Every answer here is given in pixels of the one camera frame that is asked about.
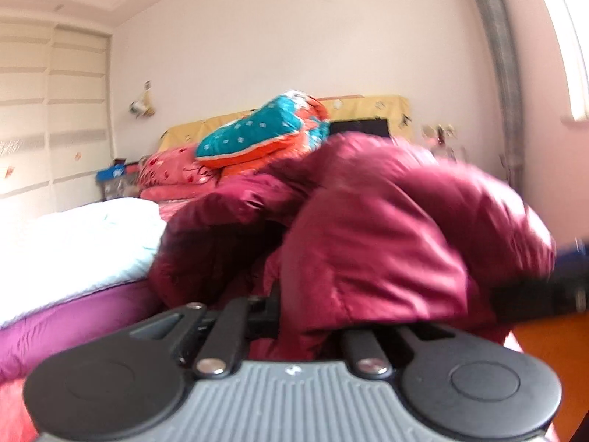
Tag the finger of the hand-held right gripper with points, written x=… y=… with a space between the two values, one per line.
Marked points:
x=538 y=297

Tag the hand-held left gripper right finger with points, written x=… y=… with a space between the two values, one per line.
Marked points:
x=364 y=351

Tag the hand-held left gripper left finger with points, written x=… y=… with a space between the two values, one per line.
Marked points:
x=237 y=320

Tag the maroon puffer jacket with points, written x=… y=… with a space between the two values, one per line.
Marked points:
x=391 y=239

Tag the pink floral quilt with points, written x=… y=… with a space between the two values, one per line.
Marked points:
x=179 y=172

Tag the purple quilt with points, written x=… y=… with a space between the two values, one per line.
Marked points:
x=69 y=327

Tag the white blanket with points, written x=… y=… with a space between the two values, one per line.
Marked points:
x=78 y=248

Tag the bedside ornaments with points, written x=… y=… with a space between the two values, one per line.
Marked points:
x=441 y=140

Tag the teal and orange quilt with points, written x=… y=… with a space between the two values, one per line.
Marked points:
x=257 y=131

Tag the blue box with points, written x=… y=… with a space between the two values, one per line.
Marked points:
x=112 y=172

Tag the black cushion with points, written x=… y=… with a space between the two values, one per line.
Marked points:
x=359 y=128

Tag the grey curtain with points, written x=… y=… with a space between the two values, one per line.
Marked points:
x=499 y=64

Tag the yellow headboard cover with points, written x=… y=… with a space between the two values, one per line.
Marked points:
x=363 y=108

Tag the window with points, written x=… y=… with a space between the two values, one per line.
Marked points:
x=573 y=41

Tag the white wardrobe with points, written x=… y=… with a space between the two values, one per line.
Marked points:
x=55 y=115

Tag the wall hanging ornament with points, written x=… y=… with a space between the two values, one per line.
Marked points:
x=142 y=103

